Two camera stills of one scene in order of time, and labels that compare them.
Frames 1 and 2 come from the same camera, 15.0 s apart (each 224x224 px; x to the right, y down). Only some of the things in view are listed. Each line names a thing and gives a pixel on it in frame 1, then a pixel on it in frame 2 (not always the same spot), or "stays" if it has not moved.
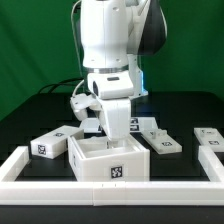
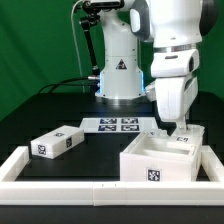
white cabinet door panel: [210, 136] -> [189, 139]
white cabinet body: [91, 161] -> [172, 156]
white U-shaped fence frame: [111, 193] stays
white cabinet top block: [54, 143] stays
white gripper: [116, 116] -> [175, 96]
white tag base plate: [137, 125] stays
